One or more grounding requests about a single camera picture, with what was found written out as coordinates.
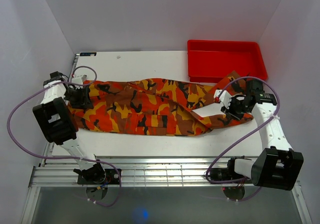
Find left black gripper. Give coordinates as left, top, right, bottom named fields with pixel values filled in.
left=63, top=86, right=94, bottom=110

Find orange camouflage trousers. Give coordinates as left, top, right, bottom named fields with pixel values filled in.
left=68, top=72, right=253, bottom=136

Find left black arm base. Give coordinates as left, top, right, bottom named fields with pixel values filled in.
left=76, top=168, right=122, bottom=185

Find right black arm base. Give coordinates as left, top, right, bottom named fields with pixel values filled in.
left=204, top=167, right=251, bottom=184

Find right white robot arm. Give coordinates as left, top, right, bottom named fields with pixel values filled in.
left=219, top=79, right=304, bottom=190

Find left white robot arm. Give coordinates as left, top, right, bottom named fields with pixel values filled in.
left=32, top=71, right=106, bottom=184

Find small label sticker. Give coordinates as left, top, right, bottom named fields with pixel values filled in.
left=79, top=52, right=97, bottom=57

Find red plastic bin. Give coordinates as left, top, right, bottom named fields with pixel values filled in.
left=187, top=40, right=268, bottom=83

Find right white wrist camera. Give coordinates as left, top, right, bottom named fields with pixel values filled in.
left=214, top=90, right=232, bottom=109

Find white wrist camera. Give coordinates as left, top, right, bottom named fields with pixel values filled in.
left=71, top=75, right=87, bottom=86
left=214, top=90, right=232, bottom=109

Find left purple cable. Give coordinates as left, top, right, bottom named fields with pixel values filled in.
left=6, top=65, right=123, bottom=207

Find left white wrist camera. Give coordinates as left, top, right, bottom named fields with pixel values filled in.
left=71, top=75, right=87, bottom=86

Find aluminium frame rail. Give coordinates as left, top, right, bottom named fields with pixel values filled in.
left=27, top=156, right=301, bottom=187

